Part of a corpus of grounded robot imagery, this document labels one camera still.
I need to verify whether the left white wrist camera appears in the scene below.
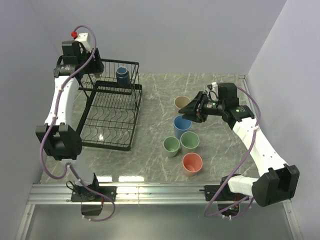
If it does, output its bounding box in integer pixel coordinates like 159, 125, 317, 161
71, 31, 92, 52

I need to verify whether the pink plastic cup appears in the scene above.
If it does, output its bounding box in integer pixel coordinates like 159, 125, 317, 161
182, 152, 203, 177

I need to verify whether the dark blue glazed mug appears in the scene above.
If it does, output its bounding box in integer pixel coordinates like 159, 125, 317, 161
115, 66, 130, 86

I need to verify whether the beige plastic cup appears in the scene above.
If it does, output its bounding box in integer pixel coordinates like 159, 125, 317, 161
174, 95, 191, 113

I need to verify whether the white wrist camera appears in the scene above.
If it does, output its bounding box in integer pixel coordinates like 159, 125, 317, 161
204, 82, 218, 94
71, 31, 92, 52

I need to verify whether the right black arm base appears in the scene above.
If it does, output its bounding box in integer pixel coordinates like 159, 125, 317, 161
203, 185, 229, 202

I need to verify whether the olive ceramic mug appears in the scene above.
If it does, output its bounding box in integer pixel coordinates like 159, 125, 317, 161
94, 72, 102, 78

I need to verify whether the aluminium mounting rail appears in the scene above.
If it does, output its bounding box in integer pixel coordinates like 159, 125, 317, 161
27, 183, 292, 205

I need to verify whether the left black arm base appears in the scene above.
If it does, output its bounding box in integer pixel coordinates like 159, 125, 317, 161
70, 185, 117, 203

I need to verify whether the black wire dish rack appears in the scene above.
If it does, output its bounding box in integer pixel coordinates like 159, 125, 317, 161
76, 59, 143, 152

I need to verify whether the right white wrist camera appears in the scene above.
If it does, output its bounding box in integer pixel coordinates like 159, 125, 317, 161
204, 82, 218, 94

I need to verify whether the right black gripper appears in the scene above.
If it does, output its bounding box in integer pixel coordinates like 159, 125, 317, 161
178, 91, 226, 123

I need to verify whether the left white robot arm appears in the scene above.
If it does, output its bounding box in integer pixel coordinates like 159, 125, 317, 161
35, 36, 104, 201

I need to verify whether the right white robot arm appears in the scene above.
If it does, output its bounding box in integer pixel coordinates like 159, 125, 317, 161
179, 82, 300, 207

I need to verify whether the small green plastic cup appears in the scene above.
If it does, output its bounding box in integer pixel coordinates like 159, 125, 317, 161
163, 136, 180, 158

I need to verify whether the large green plastic cup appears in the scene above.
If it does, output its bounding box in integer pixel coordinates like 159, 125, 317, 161
180, 131, 200, 155

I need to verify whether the blue plastic cup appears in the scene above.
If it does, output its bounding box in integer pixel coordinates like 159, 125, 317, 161
173, 115, 192, 140

